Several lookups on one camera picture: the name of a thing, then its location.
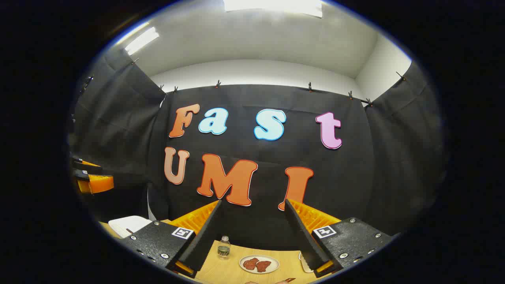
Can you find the red meat piece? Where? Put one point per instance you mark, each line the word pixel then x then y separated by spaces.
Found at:
pixel 263 266
pixel 251 263

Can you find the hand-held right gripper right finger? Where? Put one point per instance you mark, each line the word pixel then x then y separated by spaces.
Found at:
pixel 305 244

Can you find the white rice cooker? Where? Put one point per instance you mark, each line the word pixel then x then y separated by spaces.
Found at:
pixel 130 225

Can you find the clear plastic water bottle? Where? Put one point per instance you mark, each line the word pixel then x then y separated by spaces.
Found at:
pixel 223 248

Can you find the white round plate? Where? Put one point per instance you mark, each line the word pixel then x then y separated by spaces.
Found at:
pixel 272 263

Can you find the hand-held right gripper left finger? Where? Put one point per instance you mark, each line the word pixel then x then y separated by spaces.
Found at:
pixel 203 240

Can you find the ceiling light panel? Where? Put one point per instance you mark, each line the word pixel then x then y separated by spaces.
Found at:
pixel 142 40

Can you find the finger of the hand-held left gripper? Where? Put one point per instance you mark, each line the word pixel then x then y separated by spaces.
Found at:
pixel 100 184
pixel 88 166

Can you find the white toaster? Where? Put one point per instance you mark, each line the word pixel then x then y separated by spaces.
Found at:
pixel 304 265

